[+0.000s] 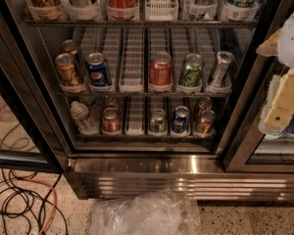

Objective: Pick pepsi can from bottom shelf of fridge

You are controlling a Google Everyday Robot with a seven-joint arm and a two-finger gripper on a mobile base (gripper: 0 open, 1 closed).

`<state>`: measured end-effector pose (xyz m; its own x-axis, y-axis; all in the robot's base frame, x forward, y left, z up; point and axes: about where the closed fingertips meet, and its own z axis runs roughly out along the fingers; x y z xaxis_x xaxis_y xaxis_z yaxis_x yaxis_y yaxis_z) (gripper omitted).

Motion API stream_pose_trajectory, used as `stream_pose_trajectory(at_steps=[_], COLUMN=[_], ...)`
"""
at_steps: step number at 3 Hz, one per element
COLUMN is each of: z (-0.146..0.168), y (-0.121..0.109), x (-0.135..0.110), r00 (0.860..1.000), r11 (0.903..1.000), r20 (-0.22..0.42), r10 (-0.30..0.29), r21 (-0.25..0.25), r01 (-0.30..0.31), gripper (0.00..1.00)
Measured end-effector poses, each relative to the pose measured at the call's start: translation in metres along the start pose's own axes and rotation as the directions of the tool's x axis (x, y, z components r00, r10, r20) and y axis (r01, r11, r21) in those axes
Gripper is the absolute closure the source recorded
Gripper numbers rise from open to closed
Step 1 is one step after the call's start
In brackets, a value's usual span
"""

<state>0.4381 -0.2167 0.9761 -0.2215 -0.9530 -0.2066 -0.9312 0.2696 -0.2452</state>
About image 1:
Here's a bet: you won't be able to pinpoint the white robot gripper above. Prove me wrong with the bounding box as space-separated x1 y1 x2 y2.
256 12 294 130

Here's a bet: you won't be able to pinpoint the blue pepsi can bottom shelf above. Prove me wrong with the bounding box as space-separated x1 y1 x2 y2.
171 106 189 133

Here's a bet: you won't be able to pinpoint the blue pepsi can shelf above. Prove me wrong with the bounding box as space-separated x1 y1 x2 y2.
86 52 112 87
171 106 189 133

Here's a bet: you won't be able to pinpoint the slim silver can middle shelf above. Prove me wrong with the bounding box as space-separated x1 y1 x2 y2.
208 51 234 87

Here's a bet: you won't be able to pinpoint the glass fridge door right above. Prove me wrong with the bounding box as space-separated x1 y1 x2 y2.
223 59 294 173

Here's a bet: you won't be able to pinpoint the glass fridge door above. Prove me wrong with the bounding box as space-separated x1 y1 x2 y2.
223 59 294 173
0 18 69 173

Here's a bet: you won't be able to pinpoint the copper can bottom rear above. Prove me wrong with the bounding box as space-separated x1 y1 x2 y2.
193 97 213 118

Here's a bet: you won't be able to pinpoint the copper can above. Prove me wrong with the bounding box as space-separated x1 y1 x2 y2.
193 97 213 118
195 110 217 134

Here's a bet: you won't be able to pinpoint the green can middle shelf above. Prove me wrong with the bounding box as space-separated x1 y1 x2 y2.
178 53 203 87

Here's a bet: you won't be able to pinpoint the copper can bottom front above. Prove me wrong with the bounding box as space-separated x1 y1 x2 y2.
195 110 217 134

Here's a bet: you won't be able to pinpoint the red can middle shelf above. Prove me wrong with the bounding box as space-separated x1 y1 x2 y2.
150 52 172 86

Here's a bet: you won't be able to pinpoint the steel fridge base grille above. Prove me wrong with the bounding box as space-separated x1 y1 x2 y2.
65 156 294 202

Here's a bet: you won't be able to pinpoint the green can bottom shelf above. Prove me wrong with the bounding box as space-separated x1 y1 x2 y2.
149 109 167 133

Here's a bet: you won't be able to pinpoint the red can bottom rear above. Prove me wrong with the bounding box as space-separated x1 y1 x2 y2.
103 96 120 111

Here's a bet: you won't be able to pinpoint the red can bottom front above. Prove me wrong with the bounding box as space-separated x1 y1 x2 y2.
102 108 121 132

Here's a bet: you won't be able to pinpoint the blue pepsi can middle shelf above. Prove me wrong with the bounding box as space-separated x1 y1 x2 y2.
86 52 112 87

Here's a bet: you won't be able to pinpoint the gold can middle rear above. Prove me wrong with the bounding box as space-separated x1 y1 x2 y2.
61 39 78 57

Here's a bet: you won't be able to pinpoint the gold can middle front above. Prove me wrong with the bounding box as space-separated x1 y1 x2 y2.
55 53 83 87

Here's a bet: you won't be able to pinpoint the glass fridge door left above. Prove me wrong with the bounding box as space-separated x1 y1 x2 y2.
0 18 69 173

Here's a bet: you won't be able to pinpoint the clear plastic bag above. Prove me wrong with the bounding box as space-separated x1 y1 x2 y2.
90 190 201 235

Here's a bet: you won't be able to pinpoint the clear water bottle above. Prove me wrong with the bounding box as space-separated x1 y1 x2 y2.
71 101 98 135

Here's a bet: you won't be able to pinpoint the orange cable on floor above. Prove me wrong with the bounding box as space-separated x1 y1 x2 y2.
11 169 59 235

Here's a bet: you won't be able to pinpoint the black cables on floor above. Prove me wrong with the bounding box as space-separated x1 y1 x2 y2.
0 168 70 235

